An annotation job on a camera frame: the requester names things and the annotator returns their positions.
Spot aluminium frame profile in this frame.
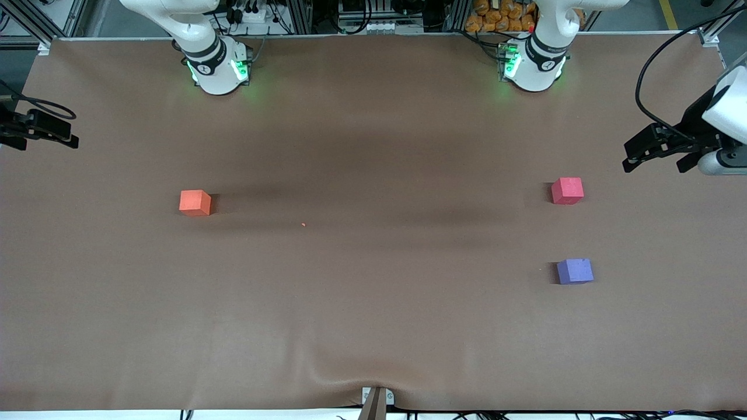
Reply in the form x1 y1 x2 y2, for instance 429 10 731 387
697 0 747 48
0 0 82 56
446 0 473 33
286 0 313 34

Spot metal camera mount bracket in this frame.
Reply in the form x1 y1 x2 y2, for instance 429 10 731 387
357 386 395 420

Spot orange foam block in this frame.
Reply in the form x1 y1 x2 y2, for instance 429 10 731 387
179 190 212 217

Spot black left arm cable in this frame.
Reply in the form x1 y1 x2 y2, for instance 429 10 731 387
635 3 747 144

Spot brown table cloth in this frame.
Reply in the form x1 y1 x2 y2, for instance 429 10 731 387
0 34 747 412

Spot purple foam block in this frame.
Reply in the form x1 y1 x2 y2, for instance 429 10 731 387
556 258 595 285

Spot white power strip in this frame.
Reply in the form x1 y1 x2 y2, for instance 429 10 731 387
225 0 281 24

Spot bag of orange items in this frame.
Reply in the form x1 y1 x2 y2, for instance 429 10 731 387
465 0 585 33

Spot black cable bundle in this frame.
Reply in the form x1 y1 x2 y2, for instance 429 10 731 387
403 409 747 420

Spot red foam block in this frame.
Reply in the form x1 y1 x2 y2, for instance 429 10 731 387
551 177 584 205

